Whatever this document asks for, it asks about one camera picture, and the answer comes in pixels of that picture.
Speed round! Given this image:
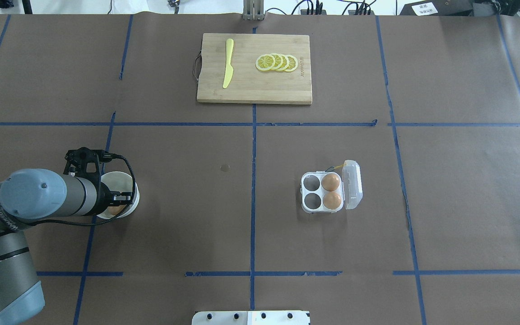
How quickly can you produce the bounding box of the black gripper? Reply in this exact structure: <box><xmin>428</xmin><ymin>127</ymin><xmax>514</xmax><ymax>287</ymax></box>
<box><xmin>64</xmin><ymin>147</ymin><xmax>133</xmax><ymax>216</ymax></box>

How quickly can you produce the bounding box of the brown egg from bowl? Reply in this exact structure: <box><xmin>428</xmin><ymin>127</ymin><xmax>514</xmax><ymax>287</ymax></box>
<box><xmin>107</xmin><ymin>205</ymin><xmax>125</xmax><ymax>216</ymax></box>

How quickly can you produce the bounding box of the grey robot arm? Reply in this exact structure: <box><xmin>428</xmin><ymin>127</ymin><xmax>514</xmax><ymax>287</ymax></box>
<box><xmin>0</xmin><ymin>147</ymin><xmax>139</xmax><ymax>325</ymax></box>

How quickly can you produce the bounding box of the clear plastic egg box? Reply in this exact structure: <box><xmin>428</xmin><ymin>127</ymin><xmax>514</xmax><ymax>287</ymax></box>
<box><xmin>300</xmin><ymin>160</ymin><xmax>363</xmax><ymax>214</ymax></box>

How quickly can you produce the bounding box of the brown egg rear tray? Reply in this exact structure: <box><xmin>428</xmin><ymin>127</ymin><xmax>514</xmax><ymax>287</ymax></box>
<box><xmin>321</xmin><ymin>172</ymin><xmax>341</xmax><ymax>192</ymax></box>

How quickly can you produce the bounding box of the brown egg tray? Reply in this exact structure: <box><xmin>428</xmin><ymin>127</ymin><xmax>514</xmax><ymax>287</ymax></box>
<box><xmin>323</xmin><ymin>192</ymin><xmax>343</xmax><ymax>210</ymax></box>
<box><xmin>321</xmin><ymin>172</ymin><xmax>341</xmax><ymax>192</ymax></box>

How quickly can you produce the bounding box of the brown egg front tray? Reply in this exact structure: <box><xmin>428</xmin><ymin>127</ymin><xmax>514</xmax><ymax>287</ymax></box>
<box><xmin>323</xmin><ymin>192</ymin><xmax>343</xmax><ymax>210</ymax></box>

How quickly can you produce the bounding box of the black box with label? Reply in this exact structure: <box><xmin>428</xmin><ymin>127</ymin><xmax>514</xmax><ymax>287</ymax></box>
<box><xmin>398</xmin><ymin>0</ymin><xmax>473</xmax><ymax>16</ymax></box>

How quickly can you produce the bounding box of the white round bowl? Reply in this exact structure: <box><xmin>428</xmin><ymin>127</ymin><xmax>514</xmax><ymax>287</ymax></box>
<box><xmin>97</xmin><ymin>171</ymin><xmax>140</xmax><ymax>220</ymax></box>

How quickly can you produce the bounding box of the yellow plastic knife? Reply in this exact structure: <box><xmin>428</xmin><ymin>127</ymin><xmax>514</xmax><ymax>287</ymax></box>
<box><xmin>223</xmin><ymin>38</ymin><xmax>234</xmax><ymax>89</ymax></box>

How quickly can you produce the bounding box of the bamboo cutting board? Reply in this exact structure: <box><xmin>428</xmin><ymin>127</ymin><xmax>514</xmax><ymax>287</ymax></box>
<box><xmin>197</xmin><ymin>33</ymin><xmax>312</xmax><ymax>105</ymax></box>

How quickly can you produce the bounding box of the lemon slice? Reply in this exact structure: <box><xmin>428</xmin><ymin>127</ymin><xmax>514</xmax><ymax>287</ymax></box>
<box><xmin>283</xmin><ymin>54</ymin><xmax>298</xmax><ymax>72</ymax></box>
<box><xmin>276</xmin><ymin>54</ymin><xmax>289</xmax><ymax>71</ymax></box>
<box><xmin>270</xmin><ymin>53</ymin><xmax>283</xmax><ymax>70</ymax></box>
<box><xmin>255</xmin><ymin>54</ymin><xmax>277</xmax><ymax>71</ymax></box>

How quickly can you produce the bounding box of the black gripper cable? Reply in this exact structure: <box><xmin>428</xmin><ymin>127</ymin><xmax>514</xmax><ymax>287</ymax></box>
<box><xmin>14</xmin><ymin>153</ymin><xmax>136</xmax><ymax>226</ymax></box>

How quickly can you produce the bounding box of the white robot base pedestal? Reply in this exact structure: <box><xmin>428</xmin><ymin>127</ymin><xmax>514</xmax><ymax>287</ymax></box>
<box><xmin>191</xmin><ymin>310</ymin><xmax>311</xmax><ymax>325</ymax></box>

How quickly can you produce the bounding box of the metal camera stand post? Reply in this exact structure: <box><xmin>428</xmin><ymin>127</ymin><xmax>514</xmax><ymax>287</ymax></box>
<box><xmin>242</xmin><ymin>0</ymin><xmax>265</xmax><ymax>21</ymax></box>

